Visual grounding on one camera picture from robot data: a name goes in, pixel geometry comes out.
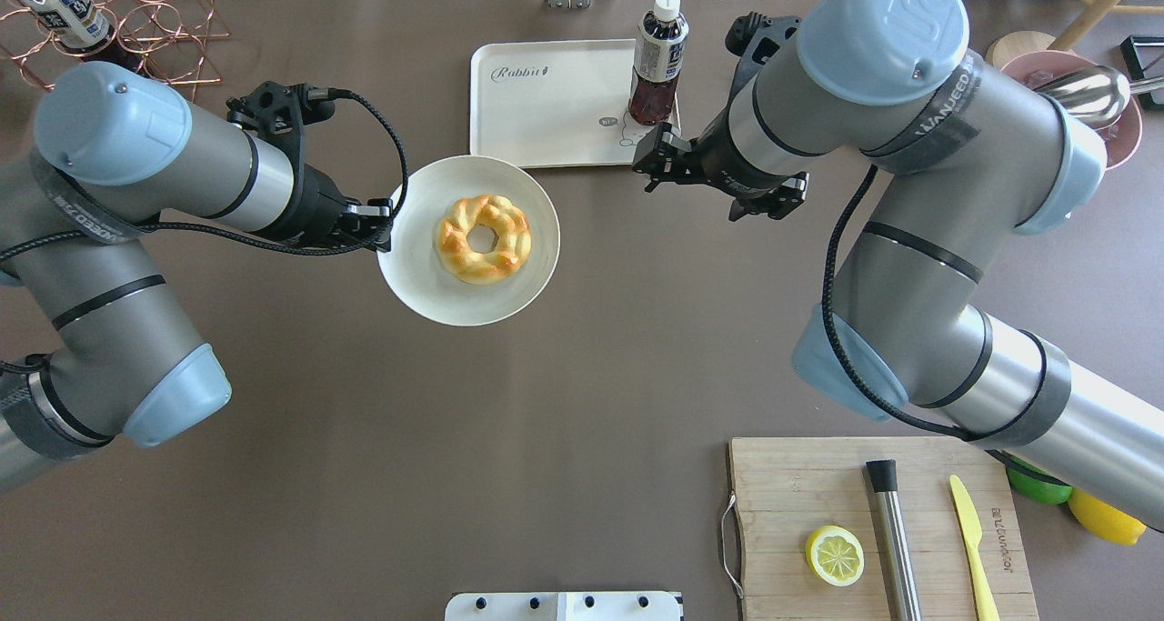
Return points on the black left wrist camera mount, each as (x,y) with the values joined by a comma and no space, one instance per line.
(279,115)

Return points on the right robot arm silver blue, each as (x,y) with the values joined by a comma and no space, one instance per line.
(974,158)

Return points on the white camera post base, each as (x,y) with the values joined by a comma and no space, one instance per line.
(633,604)

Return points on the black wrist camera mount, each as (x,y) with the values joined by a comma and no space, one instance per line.
(279,115)
(754,39)

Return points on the glazed twisted donut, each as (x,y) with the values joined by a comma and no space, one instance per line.
(483,240)

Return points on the steel ice scoop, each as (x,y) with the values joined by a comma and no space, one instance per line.
(1097,95)

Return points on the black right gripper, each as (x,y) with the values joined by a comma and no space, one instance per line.
(718,162)

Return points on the green lime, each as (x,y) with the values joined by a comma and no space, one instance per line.
(1038,489)

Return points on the yellow plastic knife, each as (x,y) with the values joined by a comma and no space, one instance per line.
(972,533)

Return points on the half lemon slice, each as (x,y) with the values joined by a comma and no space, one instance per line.
(835,555)

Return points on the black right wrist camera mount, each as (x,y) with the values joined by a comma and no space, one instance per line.
(754,39)

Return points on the racked tea bottle upper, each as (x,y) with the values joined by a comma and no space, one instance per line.
(83,30)

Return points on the steel black-tipped rod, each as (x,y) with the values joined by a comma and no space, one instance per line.
(904,598)

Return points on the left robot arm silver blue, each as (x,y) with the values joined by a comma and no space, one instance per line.
(116,157)

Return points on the standing dark tea bottle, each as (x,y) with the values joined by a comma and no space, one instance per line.
(659,51)

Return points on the wooden mug tree stand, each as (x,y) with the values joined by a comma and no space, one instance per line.
(1084,16)

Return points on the pink ice bowl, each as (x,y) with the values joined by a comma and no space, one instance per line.
(1037,68)

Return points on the yellow lemon near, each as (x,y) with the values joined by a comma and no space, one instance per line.
(1103,520)

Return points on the copper wire bottle rack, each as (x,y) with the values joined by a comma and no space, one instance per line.
(175,39)

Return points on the white round plate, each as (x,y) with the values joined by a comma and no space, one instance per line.
(412,267)

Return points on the cream rabbit tray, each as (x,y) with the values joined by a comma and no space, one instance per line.
(554,104)

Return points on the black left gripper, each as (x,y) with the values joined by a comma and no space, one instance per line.
(316,205)

